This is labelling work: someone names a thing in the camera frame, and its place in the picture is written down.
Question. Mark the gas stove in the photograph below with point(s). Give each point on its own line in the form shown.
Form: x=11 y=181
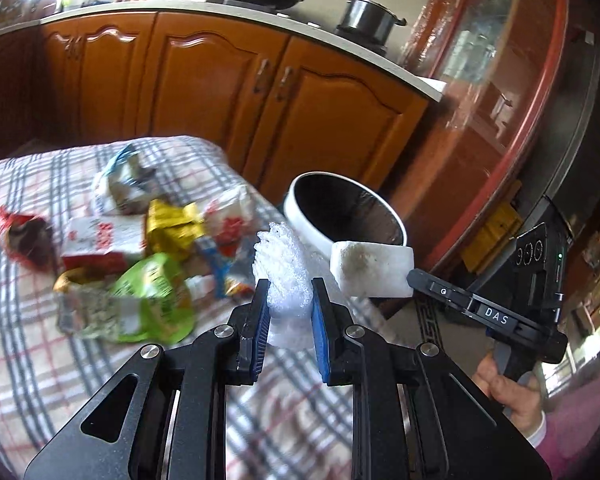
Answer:
x=344 y=35

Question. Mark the red white carton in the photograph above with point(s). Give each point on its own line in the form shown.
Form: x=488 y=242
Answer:
x=108 y=243

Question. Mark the green snack pouch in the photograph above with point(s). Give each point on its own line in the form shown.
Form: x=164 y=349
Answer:
x=152 y=302

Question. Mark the white sponge block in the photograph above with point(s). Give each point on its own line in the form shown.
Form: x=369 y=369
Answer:
x=372 y=270

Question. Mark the steel cooking pot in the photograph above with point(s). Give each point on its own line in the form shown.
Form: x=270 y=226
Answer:
x=368 y=20

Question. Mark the dark red snack wrapper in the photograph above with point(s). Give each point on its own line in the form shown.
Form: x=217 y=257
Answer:
x=28 y=239

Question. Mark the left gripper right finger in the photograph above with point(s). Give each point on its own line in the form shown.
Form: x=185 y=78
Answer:
x=416 y=414

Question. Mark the yellow snack wrapper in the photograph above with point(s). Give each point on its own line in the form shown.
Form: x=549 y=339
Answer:
x=173 y=230

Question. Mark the white red plastic bag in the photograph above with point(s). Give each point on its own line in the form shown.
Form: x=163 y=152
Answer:
x=229 y=217

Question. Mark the blue white crumpled wrapper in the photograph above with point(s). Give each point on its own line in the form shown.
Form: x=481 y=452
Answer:
x=124 y=187

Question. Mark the wooden lower cabinets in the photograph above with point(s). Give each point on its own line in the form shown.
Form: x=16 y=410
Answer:
x=279 y=101

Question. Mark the wooden glass display cabinet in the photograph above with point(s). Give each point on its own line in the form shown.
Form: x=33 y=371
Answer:
x=498 y=61

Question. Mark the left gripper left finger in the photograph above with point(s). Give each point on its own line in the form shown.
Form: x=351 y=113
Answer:
x=163 y=414

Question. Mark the white rimmed trash bin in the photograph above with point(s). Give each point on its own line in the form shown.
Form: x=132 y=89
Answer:
x=325 y=208

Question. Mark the pink sleeve forearm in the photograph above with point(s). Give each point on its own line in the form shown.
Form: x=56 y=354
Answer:
x=567 y=435

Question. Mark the white foam net sleeve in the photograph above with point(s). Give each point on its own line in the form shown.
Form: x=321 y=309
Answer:
x=280 y=258

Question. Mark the person's right hand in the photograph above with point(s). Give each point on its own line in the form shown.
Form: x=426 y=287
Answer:
x=523 y=402

